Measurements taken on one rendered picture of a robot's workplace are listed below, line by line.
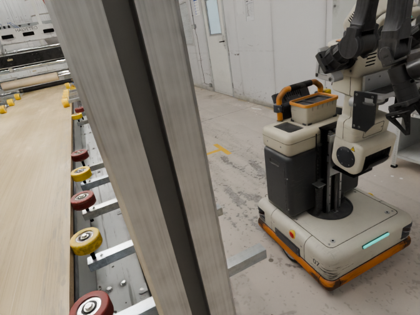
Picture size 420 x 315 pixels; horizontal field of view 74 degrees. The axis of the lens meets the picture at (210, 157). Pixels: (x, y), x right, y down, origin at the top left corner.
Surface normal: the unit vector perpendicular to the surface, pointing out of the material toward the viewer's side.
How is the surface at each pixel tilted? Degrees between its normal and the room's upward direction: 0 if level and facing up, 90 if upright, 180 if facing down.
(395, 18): 83
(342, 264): 90
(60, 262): 0
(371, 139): 8
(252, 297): 0
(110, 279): 0
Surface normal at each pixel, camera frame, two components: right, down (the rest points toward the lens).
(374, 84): 0.40, 0.33
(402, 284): -0.16, -0.89
